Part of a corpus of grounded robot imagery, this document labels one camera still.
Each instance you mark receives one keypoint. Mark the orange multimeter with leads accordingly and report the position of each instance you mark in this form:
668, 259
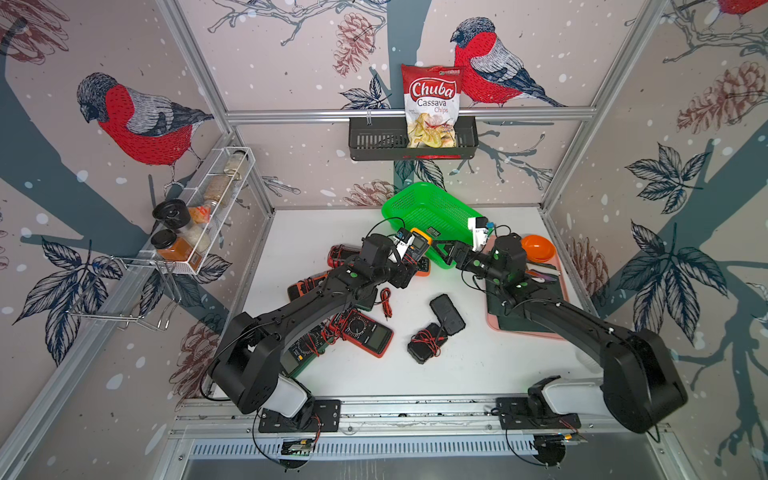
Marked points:
423, 267

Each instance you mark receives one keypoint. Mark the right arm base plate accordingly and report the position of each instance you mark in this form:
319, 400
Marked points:
531, 413

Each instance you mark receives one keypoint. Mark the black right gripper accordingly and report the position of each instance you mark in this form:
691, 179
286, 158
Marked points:
457, 249

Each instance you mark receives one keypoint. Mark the red black large multimeter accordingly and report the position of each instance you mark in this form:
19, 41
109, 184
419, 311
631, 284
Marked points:
362, 331

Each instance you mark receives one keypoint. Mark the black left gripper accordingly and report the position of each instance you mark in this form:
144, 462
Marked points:
404, 275

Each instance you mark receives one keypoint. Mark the black lid spice jar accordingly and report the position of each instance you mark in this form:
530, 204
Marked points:
174, 214

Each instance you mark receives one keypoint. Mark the black case with leads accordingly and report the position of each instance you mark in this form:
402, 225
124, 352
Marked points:
427, 343

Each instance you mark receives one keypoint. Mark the wire hook rack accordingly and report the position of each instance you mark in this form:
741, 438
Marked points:
147, 295

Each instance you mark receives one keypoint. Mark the orange bowl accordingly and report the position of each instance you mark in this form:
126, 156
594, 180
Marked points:
538, 249

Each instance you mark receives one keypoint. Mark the orange spice jar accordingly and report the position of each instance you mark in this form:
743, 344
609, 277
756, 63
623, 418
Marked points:
170, 246

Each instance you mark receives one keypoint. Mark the black flat case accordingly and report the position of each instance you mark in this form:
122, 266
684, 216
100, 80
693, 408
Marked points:
449, 318

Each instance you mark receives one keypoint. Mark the Chuba cassava chips bag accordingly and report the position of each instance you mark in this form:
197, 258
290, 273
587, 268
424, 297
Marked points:
431, 105

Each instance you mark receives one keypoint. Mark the green plastic basket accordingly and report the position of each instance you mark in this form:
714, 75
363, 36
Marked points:
423, 205

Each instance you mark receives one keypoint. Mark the white wire spice rack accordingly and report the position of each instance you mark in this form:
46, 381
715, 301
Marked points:
210, 203

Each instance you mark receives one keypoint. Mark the loose red black leads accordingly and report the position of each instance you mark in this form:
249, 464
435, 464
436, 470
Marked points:
385, 297

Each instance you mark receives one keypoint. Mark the black multimeter face down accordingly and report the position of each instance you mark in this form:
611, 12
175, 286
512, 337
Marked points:
366, 299

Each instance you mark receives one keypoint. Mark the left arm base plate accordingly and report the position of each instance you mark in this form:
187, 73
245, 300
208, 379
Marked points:
314, 416

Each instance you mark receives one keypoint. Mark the knife on board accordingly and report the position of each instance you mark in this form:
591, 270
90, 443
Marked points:
543, 277

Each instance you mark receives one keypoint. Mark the black wall basket shelf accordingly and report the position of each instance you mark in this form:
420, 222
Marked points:
389, 138

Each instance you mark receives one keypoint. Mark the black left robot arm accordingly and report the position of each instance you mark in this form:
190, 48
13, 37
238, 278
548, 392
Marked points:
247, 363

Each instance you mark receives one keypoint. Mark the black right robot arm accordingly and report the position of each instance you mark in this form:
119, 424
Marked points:
640, 384

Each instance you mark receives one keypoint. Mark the green multimeter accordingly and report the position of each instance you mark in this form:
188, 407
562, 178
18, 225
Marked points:
301, 353

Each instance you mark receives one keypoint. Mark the yellow multimeter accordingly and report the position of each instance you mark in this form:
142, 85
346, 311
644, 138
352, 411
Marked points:
419, 239

